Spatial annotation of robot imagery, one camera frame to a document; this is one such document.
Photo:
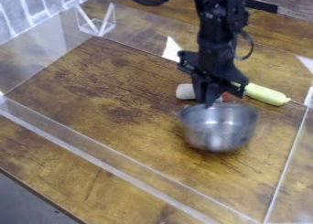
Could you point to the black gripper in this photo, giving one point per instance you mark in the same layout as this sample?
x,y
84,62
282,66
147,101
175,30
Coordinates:
x,y
214,75

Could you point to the plush brown white mushroom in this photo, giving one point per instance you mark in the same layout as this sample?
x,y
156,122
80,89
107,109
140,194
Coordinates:
x,y
185,93

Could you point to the silver metal pot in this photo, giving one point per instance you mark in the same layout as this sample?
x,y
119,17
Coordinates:
x,y
221,128

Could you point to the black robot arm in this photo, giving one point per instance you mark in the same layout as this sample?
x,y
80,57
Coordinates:
x,y
222,19

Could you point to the black bar in background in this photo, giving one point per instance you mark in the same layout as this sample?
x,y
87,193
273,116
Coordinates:
x,y
261,6

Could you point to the spoon with green handle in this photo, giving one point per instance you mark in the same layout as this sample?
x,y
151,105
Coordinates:
x,y
266,95

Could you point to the clear acrylic triangular bracket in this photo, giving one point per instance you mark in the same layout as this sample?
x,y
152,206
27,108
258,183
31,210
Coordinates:
x,y
92,26

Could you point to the clear acrylic enclosure wall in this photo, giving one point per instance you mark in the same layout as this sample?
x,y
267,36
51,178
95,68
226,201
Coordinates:
x,y
90,134

